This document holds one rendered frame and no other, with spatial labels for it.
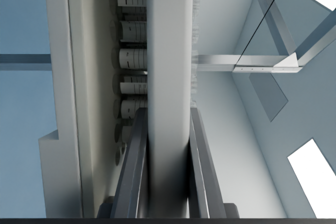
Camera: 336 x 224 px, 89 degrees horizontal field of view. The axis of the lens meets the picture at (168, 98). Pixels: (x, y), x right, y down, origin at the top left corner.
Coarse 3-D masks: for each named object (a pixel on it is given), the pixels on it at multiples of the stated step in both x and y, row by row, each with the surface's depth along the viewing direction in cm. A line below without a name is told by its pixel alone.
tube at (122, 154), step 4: (120, 148) 12; (124, 148) 12; (116, 152) 12; (120, 152) 12; (124, 152) 12; (116, 156) 12; (120, 156) 12; (116, 160) 12; (120, 160) 12; (116, 164) 12; (120, 164) 12
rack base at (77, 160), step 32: (64, 0) 7; (96, 0) 9; (64, 32) 7; (96, 32) 9; (64, 64) 7; (96, 64) 9; (64, 96) 8; (96, 96) 9; (64, 128) 8; (96, 128) 9; (64, 160) 8; (96, 160) 9; (64, 192) 8; (96, 192) 9
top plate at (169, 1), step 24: (168, 0) 7; (168, 24) 7; (168, 48) 7; (168, 72) 7; (168, 96) 8; (168, 120) 8; (168, 144) 8; (168, 168) 8; (168, 192) 8; (168, 216) 8
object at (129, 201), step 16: (144, 112) 10; (144, 128) 9; (128, 144) 8; (144, 144) 8; (128, 160) 7; (144, 160) 7; (128, 176) 6; (144, 176) 7; (128, 192) 6; (144, 192) 7; (112, 208) 6; (128, 208) 6; (144, 208) 7
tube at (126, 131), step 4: (116, 124) 12; (120, 124) 12; (124, 124) 12; (128, 124) 12; (116, 128) 12; (120, 128) 12; (124, 128) 12; (128, 128) 12; (116, 132) 12; (120, 132) 12; (124, 132) 12; (128, 132) 12; (116, 136) 12; (120, 136) 12; (124, 136) 12; (128, 136) 12; (116, 140) 12; (120, 140) 12; (124, 140) 12
